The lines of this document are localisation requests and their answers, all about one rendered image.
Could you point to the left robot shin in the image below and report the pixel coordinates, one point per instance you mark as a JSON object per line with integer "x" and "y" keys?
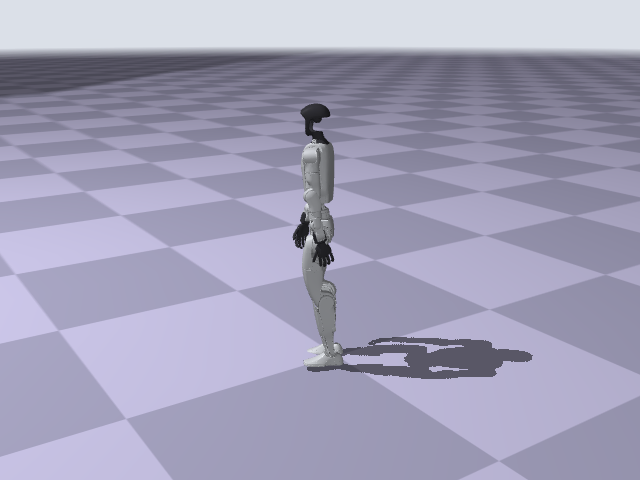
{"x": 325, "y": 319}

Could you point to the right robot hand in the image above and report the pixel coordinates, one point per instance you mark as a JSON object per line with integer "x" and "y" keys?
{"x": 302, "y": 231}

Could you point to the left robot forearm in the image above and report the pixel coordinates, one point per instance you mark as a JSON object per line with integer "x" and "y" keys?
{"x": 314, "y": 210}

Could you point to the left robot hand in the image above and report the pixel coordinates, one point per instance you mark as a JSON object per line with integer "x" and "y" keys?
{"x": 322, "y": 250}

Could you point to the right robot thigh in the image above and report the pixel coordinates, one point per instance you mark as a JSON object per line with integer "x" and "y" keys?
{"x": 327, "y": 285}

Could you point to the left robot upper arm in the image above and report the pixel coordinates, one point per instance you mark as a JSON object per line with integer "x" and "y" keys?
{"x": 311, "y": 159}

